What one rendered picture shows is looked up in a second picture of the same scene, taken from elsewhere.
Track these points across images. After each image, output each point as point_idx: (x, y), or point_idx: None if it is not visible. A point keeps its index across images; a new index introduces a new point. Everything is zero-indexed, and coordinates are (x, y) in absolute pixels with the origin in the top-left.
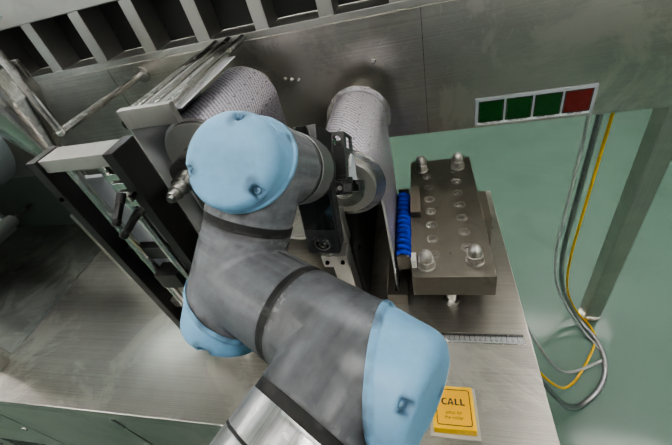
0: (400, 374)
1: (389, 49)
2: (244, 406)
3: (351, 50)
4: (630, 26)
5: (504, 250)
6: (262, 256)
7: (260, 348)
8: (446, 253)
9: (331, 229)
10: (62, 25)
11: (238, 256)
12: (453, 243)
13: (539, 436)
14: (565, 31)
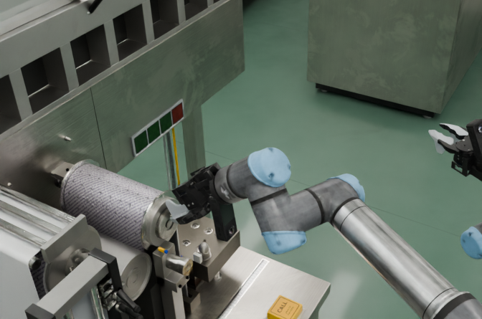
0: (353, 178)
1: (75, 125)
2: (345, 210)
3: (49, 137)
4: (183, 63)
5: None
6: (293, 196)
7: (323, 212)
8: (204, 241)
9: (233, 217)
10: None
11: (290, 200)
12: (199, 234)
13: (315, 284)
14: (161, 75)
